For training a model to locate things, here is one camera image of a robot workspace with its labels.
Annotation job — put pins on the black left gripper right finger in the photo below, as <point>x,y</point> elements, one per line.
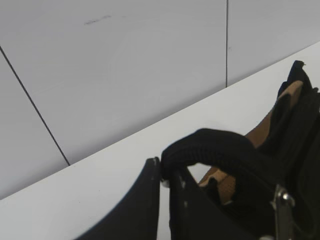
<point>194,216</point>

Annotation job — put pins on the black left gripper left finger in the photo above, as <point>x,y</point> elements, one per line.
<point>136,216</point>

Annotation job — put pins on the silver metal zipper pull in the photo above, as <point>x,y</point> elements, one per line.
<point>282,204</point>

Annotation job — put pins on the black canvas tote bag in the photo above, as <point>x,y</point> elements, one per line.
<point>237,171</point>

